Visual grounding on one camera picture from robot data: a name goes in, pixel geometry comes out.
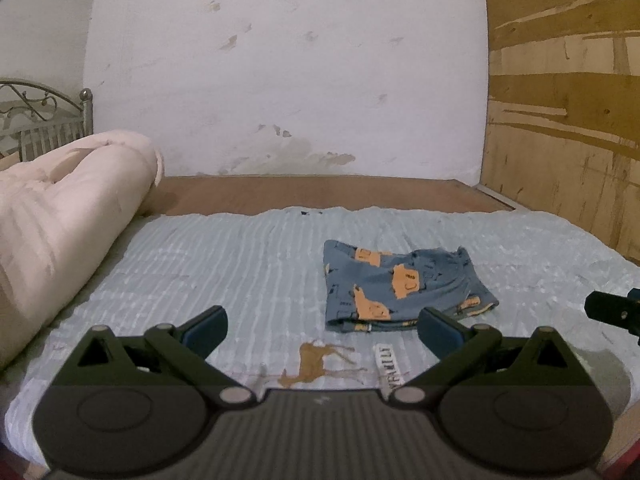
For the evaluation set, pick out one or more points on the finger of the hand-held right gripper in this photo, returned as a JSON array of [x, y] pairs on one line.
[[607, 307]]

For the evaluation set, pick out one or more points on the rolled pink quilt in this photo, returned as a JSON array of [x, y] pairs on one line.
[[55, 220]]

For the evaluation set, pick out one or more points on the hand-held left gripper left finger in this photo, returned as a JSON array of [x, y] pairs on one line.
[[206, 333]]

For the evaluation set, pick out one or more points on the blue printed pants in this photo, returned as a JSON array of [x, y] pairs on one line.
[[400, 280]]

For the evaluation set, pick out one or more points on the wooden bed platform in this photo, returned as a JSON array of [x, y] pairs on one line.
[[310, 195]]

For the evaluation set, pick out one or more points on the light blue striped blanket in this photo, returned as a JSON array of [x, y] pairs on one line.
[[225, 270]]

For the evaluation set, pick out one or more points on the metal bed headboard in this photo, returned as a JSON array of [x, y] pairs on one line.
[[50, 132]]

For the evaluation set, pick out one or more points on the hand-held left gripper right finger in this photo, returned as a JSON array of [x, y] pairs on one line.
[[436, 333]]

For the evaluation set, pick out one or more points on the plywood board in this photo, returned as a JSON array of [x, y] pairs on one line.
[[565, 110]]

